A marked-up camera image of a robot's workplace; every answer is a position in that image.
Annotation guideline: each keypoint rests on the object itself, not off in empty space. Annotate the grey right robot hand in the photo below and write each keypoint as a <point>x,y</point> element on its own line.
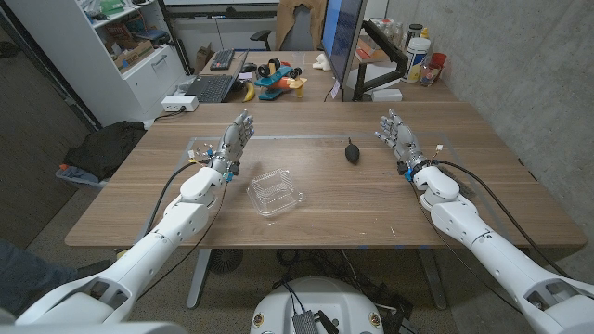
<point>404,139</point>

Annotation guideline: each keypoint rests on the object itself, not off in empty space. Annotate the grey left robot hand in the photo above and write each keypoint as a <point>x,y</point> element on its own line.
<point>232,141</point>

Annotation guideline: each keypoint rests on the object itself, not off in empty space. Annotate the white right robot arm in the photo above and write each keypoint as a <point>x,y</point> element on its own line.
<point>487,246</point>

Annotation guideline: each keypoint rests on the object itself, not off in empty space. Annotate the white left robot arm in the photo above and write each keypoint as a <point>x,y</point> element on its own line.
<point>153,250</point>

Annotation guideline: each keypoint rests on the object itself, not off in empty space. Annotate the black rubber air blower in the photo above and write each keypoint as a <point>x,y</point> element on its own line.
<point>352,153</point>

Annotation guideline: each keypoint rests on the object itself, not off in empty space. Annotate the clear plastic clamshell container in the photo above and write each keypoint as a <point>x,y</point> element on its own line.
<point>274,192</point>

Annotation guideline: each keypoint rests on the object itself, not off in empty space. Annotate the small white box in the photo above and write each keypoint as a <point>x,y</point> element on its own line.
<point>386,95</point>

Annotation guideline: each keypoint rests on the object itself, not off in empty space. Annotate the yellow banana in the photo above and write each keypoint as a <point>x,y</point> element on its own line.
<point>250,94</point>

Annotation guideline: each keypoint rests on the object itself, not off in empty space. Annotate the black laptop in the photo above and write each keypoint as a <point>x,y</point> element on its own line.
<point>213,87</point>

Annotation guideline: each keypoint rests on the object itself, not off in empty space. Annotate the white power strip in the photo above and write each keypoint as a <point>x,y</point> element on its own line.
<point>178,103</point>

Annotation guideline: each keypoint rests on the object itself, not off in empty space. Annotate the clear glass jar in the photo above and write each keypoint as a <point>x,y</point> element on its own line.
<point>428,75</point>

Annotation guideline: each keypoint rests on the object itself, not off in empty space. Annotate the black computer mouse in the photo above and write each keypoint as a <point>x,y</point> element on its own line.
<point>249,68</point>

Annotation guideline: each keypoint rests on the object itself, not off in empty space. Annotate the colourful toy airplane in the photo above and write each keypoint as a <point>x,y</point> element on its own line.
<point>278,79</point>

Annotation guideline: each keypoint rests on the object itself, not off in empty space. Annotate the white plastic canister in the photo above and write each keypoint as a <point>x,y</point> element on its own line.
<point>415,60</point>

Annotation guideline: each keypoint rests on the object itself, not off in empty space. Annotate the black keyboard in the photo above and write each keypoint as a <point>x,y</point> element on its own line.
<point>223,59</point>

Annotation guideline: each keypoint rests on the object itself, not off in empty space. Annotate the paper sticky note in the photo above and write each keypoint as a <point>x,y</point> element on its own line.
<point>336,89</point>

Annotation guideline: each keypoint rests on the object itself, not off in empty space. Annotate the red cup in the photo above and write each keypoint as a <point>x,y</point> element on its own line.
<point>438,60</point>

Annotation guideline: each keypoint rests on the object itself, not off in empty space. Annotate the small cardboard box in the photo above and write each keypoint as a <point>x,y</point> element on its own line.
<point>203,56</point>

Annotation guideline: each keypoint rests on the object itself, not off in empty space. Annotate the yellow-cap bottle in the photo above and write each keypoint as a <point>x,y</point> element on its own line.
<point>424,33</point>

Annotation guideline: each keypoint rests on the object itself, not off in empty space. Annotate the black-lid bottle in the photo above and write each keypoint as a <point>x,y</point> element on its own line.
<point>414,31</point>

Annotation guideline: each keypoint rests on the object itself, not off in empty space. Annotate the white figurine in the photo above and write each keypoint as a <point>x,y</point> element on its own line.
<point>321,62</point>

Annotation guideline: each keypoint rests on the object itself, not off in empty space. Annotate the round black floor fan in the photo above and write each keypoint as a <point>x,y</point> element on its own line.
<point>225,260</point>

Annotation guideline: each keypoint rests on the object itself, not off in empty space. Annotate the large computer monitor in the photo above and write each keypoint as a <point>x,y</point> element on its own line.
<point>343,32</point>

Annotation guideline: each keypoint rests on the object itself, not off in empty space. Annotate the grey office chair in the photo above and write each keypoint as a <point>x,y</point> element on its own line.
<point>297,34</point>

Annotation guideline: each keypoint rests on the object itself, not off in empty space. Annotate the black bag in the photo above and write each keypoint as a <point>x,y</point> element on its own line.
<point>104,148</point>

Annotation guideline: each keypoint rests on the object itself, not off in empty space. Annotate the cardboard box in shelf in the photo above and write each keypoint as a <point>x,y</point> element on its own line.
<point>134,53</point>

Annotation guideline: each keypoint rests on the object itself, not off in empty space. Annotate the brown jacket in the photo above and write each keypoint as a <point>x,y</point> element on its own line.
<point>316,18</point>

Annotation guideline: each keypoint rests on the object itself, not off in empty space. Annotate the white shelf cabinet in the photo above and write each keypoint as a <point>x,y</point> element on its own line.
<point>69,60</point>

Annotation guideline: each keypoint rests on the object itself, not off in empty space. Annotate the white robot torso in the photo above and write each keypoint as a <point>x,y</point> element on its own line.
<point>320,301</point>

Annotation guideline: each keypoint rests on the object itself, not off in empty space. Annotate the person leg in jeans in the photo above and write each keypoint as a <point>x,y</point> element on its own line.
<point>28,273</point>

